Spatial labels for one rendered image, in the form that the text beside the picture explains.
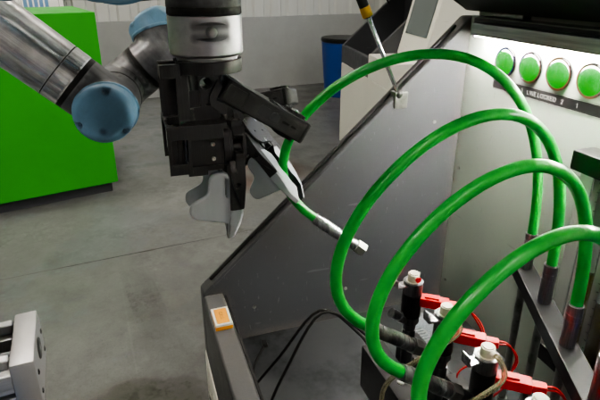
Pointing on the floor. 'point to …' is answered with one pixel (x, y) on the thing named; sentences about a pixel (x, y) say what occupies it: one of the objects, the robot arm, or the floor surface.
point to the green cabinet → (50, 131)
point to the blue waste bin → (332, 59)
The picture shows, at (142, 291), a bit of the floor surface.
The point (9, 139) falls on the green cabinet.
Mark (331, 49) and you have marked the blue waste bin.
